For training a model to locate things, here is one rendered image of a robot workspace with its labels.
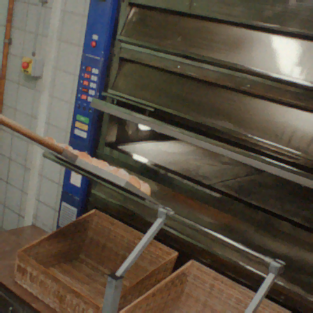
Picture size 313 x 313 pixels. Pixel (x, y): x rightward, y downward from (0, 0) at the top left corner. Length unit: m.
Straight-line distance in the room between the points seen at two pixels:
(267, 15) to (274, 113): 0.38
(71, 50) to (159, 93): 0.63
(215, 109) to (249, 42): 0.31
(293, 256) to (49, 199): 1.47
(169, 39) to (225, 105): 0.40
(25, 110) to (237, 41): 1.43
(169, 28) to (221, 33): 0.27
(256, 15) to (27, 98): 1.48
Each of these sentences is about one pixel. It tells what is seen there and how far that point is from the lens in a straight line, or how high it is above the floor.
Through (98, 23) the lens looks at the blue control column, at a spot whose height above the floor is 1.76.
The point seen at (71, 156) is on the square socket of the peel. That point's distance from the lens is 2.09.
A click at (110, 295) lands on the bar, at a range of 1.98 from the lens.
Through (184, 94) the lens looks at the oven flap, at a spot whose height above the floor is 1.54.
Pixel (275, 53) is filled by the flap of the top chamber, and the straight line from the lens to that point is 2.17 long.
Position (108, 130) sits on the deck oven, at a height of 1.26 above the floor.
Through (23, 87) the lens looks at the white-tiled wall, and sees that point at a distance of 3.20.
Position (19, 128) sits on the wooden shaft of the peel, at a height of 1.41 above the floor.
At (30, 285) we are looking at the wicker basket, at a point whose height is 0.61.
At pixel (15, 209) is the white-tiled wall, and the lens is 3.36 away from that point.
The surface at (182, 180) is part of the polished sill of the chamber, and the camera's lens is 2.42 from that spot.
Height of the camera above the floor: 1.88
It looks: 15 degrees down
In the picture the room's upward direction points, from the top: 11 degrees clockwise
